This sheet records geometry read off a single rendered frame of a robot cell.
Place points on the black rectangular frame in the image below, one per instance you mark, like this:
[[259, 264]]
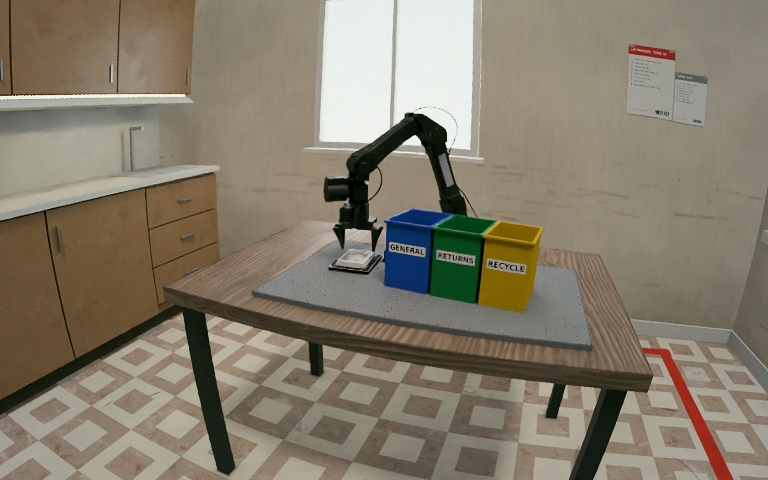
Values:
[[368, 268]]

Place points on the green bin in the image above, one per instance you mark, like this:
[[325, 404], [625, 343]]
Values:
[[458, 257]]

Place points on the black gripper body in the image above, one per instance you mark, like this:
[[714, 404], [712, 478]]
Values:
[[368, 225]]

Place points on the yellow open bin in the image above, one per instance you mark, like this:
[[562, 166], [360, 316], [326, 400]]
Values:
[[508, 261]]

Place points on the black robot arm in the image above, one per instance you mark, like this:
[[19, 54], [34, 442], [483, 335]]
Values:
[[336, 188]]

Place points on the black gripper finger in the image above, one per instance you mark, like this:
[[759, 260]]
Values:
[[375, 235], [340, 234]]

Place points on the blue bin labelled general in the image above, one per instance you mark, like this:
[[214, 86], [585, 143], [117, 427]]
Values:
[[409, 249]]

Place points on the white well plate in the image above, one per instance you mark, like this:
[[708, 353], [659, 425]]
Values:
[[355, 258]]

